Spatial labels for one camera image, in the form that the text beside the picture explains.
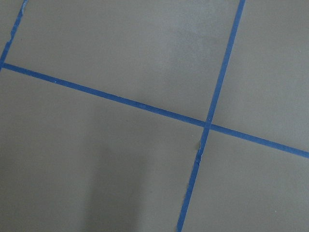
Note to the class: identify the brown paper table cover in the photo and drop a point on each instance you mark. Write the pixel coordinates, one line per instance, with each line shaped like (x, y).
(154, 115)

